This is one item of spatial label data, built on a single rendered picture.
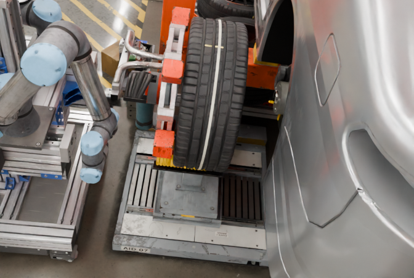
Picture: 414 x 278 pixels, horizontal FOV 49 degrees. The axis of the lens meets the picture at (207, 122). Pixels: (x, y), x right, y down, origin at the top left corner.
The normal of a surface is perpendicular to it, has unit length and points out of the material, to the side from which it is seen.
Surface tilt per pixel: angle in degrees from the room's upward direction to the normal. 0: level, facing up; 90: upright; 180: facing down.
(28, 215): 0
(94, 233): 0
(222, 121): 64
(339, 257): 90
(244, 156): 0
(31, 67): 84
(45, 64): 84
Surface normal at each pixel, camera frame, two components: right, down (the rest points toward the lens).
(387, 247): -0.55, 0.52
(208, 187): 0.15, -0.69
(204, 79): 0.08, -0.10
